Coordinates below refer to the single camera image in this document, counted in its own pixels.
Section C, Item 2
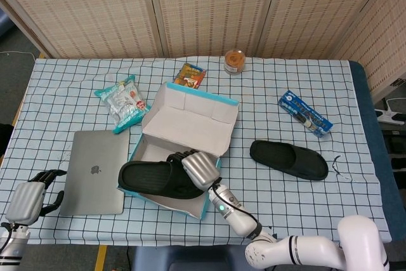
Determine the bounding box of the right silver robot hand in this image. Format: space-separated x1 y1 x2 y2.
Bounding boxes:
166 149 221 188

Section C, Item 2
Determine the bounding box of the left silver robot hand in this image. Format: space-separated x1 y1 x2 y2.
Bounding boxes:
4 169 67 224

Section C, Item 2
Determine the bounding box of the teal cardboard shoe box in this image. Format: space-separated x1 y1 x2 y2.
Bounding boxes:
122 82 240 220

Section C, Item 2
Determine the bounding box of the black rubber slipper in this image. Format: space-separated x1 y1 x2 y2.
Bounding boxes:
117 160 204 201
249 140 329 181

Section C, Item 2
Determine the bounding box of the blue snack package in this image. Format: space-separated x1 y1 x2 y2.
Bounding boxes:
278 89 334 139

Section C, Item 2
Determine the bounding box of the black object at edge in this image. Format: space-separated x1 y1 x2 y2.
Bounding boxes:
0 124 15 158

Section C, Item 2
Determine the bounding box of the grey closed laptop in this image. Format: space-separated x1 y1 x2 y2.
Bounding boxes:
59 130 131 217

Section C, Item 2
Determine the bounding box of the dark blue stool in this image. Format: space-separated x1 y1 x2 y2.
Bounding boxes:
131 245 254 271

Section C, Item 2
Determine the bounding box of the orange brown snack packet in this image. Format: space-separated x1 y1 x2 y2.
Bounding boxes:
173 63 207 90

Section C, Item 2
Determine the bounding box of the teal snack bag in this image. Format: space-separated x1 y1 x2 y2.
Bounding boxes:
94 74 152 135

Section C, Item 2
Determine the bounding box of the white black checkered tablecloth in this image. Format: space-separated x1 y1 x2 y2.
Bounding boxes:
0 57 391 247

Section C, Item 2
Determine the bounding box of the orange clear plastic jar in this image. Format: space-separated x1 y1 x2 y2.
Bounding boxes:
224 49 247 76

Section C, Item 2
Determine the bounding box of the beige woven folding screen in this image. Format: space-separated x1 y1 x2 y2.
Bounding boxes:
0 0 406 103

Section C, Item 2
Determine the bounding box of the dark blue padded table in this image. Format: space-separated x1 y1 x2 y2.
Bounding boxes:
348 60 406 243

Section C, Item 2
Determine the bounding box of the white chair base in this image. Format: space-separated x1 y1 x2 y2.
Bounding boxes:
374 98 406 124

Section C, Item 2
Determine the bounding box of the white floor cable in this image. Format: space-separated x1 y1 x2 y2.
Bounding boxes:
0 51 36 62

